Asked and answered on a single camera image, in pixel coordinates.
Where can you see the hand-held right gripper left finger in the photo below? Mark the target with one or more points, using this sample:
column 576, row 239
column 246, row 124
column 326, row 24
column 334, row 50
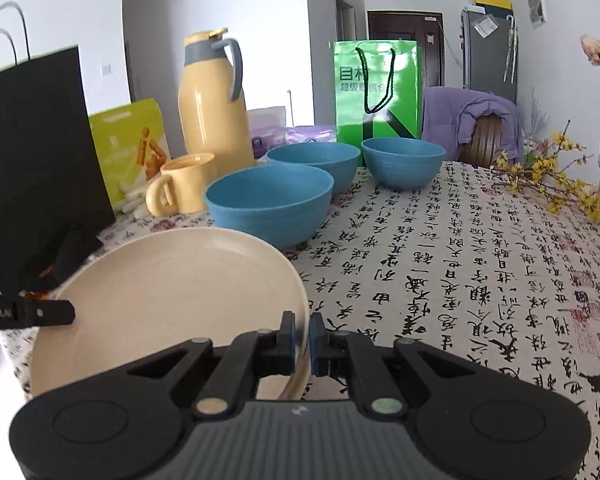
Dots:
column 286, row 340

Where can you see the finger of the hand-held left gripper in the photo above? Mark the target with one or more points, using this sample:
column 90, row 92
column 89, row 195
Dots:
column 45, row 312

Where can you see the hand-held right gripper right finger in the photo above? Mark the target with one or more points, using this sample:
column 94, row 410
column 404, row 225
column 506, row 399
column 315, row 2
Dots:
column 317, row 345

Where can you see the blue bowl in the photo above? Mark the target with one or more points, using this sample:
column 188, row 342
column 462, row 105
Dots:
column 270, row 210
column 402, row 162
column 320, row 157

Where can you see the small orange object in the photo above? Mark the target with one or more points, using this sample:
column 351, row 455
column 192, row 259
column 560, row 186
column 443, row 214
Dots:
column 34, row 293

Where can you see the white crumpled cloth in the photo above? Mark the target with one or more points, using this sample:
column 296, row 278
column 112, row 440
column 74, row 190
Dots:
column 132, row 200

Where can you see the black paper bag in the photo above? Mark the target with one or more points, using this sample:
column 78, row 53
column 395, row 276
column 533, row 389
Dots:
column 35, row 160

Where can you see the yellow mug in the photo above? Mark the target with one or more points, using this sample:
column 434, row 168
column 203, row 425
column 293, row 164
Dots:
column 190, row 185

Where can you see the yellow snack box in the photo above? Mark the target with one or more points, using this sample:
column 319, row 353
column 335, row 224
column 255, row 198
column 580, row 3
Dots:
column 125, row 145

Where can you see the purple tissue pack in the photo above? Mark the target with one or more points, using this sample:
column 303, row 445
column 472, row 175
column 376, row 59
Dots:
column 310, row 134

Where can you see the yellow thermos jug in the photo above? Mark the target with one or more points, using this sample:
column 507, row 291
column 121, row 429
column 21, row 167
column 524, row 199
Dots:
column 210, row 110

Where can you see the green paper bag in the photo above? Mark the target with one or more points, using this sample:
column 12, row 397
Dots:
column 375, row 90

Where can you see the wooden chair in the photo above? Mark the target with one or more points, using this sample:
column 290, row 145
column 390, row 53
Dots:
column 487, row 142

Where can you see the purple jacket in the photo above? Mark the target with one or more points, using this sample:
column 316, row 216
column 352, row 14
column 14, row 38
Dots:
column 450, row 110

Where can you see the yellow flower branch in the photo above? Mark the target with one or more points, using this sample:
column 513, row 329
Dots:
column 555, row 175

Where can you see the grey refrigerator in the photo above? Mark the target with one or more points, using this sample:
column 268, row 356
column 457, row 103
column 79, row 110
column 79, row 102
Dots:
column 485, row 65

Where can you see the dark brown entrance door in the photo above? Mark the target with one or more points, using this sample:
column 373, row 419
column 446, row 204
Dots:
column 405, row 27

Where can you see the white folded umbrella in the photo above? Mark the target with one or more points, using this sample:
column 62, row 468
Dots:
column 511, row 50

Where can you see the white paper sheet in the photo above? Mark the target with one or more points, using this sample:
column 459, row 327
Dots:
column 484, row 26

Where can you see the yellow and black box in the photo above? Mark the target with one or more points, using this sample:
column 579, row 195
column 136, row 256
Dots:
column 490, row 2

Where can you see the dried pink roses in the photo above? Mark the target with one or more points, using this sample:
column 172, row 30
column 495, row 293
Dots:
column 594, row 50

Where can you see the wall picture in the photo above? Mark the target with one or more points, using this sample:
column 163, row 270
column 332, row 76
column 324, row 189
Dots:
column 537, row 4

